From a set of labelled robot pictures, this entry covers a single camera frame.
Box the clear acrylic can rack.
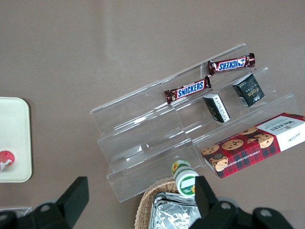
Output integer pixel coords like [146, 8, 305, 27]
[0, 206, 32, 215]

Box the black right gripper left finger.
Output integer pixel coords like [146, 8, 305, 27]
[56, 176, 90, 222]

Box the red tartan Walkers cookie box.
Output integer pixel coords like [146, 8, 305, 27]
[201, 112, 305, 179]

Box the clear acrylic stepped display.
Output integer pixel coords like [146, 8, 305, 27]
[161, 42, 301, 169]
[90, 81, 200, 203]

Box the black Face tissue pack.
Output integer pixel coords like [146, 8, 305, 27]
[203, 93, 231, 124]
[232, 73, 266, 108]

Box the cream plastic tray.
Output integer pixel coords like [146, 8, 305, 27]
[0, 97, 32, 183]

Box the silver foil packet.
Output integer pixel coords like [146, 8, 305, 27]
[148, 192, 203, 229]

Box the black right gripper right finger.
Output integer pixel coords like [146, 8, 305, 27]
[194, 175, 216, 219]

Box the light tan wicker basket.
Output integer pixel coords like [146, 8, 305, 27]
[134, 180, 182, 229]

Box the red and white wrapped snack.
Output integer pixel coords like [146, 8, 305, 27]
[0, 150, 15, 172]

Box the Snickers chocolate bar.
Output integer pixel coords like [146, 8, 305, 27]
[207, 52, 255, 76]
[163, 75, 212, 104]

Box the white bottle with green label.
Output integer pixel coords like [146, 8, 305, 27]
[171, 159, 200, 197]

